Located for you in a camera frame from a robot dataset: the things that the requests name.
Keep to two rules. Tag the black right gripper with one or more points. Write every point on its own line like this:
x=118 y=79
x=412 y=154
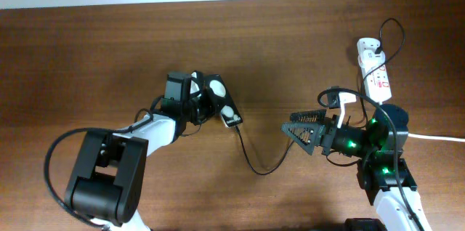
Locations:
x=322 y=134

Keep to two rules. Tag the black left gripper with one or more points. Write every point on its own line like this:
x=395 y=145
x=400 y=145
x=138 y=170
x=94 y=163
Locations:
x=211 y=110

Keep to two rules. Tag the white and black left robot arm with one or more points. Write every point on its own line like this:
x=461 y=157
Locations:
x=105 y=185

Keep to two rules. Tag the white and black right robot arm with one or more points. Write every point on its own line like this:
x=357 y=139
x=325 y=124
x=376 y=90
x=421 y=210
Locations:
x=381 y=170

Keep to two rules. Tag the white usb charger adapter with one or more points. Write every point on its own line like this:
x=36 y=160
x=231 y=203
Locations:
x=368 y=59

